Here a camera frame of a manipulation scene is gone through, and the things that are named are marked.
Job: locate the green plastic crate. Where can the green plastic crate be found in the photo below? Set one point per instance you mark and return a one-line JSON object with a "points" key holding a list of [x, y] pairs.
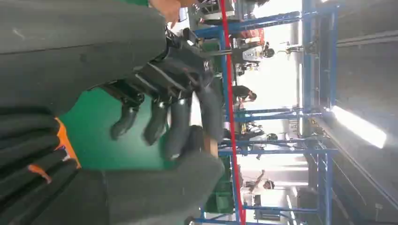
{"points": [[222, 198]]}

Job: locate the red pole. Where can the red pole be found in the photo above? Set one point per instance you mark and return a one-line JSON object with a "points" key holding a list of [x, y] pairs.
{"points": [[230, 93]]}

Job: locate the green table mat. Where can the green table mat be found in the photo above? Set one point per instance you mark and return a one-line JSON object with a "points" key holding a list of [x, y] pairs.
{"points": [[99, 146]]}

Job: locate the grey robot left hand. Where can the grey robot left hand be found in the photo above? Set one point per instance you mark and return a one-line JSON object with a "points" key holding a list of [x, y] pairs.
{"points": [[77, 46]]}

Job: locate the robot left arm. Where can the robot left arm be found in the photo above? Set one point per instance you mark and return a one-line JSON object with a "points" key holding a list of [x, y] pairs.
{"points": [[25, 146]]}

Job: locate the white and black humanoid robot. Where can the white and black humanoid robot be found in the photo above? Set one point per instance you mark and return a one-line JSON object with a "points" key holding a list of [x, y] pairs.
{"points": [[252, 54], [258, 135]]}

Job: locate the blue metal frame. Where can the blue metal frame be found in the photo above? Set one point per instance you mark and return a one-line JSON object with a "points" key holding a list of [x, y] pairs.
{"points": [[307, 62], [325, 174]]}

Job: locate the person's right hand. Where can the person's right hand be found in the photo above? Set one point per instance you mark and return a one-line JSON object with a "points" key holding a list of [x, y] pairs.
{"points": [[166, 7]]}

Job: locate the person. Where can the person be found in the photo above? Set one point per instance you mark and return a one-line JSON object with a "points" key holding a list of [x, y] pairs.
{"points": [[242, 92], [259, 184]]}

